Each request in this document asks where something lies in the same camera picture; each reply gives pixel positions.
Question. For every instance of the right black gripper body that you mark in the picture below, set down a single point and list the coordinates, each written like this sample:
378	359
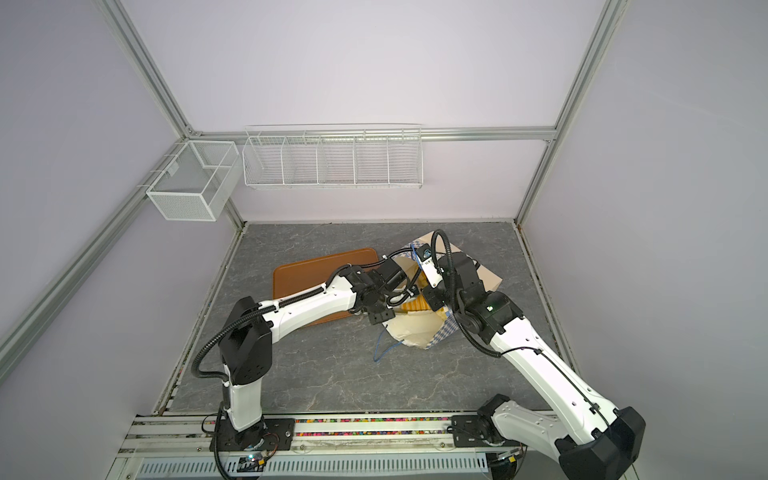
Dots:
439	298

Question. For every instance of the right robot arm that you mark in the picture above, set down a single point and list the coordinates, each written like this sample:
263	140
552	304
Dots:
586	434

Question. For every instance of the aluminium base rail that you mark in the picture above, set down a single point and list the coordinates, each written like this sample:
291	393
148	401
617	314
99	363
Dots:
335	446

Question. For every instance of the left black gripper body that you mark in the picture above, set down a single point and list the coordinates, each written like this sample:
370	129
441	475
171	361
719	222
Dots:
380	312

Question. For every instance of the brown plastic tray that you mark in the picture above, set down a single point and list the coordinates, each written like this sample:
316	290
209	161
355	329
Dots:
295	278

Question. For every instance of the blue checkered paper bag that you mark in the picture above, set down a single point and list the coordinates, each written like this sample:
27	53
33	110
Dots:
425	329

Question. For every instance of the white wire shelf basket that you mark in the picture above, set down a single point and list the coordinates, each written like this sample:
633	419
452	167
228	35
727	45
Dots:
289	162

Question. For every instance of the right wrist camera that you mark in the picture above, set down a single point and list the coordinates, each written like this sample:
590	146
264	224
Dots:
428	265

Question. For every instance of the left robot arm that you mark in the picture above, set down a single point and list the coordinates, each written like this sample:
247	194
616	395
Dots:
241	353

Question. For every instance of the white mesh box basket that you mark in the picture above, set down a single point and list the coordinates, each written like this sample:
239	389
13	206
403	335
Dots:
198	181

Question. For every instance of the ridged long bread loaf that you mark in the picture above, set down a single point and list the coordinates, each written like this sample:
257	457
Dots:
418	304

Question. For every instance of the aluminium frame post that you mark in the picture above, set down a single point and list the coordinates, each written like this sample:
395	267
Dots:
370	131

